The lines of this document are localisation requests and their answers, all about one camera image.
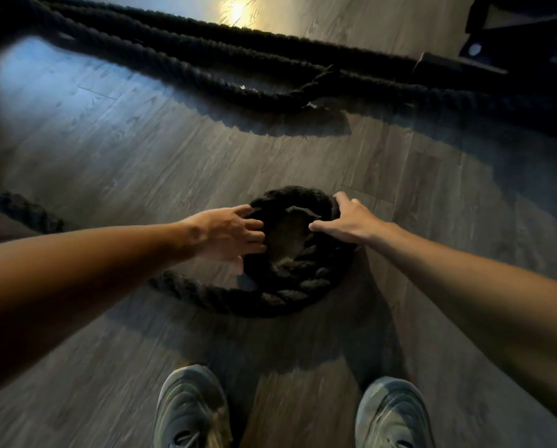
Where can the person's right hand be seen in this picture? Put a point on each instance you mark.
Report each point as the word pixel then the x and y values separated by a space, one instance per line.
pixel 353 223

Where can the person's left hand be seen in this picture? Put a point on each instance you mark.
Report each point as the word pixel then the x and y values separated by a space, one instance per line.
pixel 222 235

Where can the person's right forearm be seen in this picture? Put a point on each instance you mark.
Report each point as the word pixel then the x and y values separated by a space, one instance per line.
pixel 493 303

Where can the person's left forearm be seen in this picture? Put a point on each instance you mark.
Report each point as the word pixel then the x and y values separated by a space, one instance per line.
pixel 73 284

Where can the person's left grey sneaker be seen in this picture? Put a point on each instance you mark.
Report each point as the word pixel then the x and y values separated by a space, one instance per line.
pixel 190 405

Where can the person's grey sneaker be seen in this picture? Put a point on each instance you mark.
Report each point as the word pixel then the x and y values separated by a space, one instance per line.
pixel 190 405
pixel 390 415

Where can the person's right grey sneaker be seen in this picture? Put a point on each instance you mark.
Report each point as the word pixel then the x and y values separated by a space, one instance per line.
pixel 390 415

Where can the black gym rack base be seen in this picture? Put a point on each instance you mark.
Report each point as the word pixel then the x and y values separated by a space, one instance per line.
pixel 530 46

